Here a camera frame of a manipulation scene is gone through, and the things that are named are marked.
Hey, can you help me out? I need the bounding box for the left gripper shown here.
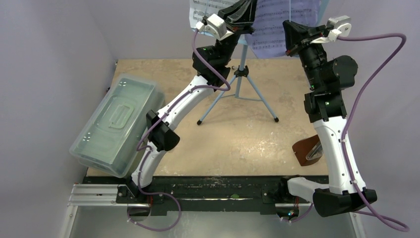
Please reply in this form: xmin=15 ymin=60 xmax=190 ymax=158
xmin=213 ymin=0 xmax=257 ymax=67

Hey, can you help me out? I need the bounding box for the purple paper sheet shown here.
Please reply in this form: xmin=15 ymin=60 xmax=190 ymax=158
xmin=245 ymin=0 xmax=321 ymax=59

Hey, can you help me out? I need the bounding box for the white sheet music page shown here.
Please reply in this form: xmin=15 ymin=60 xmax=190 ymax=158
xmin=189 ymin=0 xmax=237 ymax=29

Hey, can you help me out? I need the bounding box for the light blue music stand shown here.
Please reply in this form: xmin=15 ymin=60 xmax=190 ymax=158
xmin=189 ymin=0 xmax=329 ymax=126

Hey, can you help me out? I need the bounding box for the brown metronome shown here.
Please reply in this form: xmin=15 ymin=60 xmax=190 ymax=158
xmin=292 ymin=135 xmax=323 ymax=167

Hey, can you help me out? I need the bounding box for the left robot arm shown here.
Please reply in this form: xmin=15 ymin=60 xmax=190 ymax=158
xmin=128 ymin=0 xmax=257 ymax=203

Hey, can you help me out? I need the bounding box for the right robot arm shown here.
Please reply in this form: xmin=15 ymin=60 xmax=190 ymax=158
xmin=278 ymin=17 xmax=377 ymax=217

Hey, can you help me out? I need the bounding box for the clear plastic storage bin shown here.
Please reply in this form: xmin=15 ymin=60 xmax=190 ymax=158
xmin=69 ymin=74 xmax=165 ymax=178

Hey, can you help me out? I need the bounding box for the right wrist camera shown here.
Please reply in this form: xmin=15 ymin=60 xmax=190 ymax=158
xmin=310 ymin=15 xmax=352 ymax=44

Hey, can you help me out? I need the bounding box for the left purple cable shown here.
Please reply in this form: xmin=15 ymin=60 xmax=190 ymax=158
xmin=126 ymin=28 xmax=231 ymax=232

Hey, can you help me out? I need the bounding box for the purple cable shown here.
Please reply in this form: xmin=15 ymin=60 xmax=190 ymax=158
xmin=280 ymin=33 xmax=410 ymax=233
xmin=126 ymin=28 xmax=231 ymax=232

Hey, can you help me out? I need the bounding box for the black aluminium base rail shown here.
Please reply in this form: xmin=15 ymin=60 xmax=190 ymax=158
xmin=68 ymin=176 xmax=309 ymax=218

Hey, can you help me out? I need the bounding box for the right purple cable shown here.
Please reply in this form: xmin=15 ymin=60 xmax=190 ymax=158
xmin=280 ymin=33 xmax=410 ymax=233

